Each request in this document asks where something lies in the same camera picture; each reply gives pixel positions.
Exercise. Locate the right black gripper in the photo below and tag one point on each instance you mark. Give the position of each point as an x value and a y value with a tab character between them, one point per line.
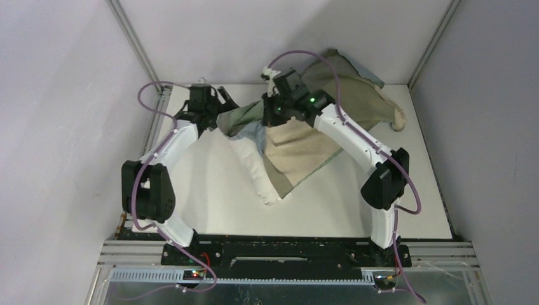
268	118

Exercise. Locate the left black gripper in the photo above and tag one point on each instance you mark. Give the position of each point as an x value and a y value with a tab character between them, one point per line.
229	105

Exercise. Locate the grey-blue pillowcase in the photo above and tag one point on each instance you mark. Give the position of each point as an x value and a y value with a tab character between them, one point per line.
293	151

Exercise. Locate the white pillow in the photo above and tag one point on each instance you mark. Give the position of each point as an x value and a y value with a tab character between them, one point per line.
249	157

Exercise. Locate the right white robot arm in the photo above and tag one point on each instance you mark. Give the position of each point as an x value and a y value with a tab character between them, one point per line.
387	169

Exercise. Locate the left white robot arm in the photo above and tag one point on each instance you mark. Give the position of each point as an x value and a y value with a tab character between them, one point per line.
146	186

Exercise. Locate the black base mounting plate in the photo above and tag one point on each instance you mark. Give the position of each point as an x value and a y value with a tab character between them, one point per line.
286	258

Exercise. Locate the left aluminium frame post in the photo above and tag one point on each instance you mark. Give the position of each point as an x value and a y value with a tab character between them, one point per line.
129	32

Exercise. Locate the aluminium frame post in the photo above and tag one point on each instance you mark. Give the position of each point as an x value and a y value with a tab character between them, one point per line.
435	39
129	32

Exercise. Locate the right aluminium frame post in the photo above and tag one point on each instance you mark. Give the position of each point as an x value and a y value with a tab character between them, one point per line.
435	39

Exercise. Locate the aluminium base frame rails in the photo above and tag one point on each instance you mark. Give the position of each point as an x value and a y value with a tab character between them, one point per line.
444	270

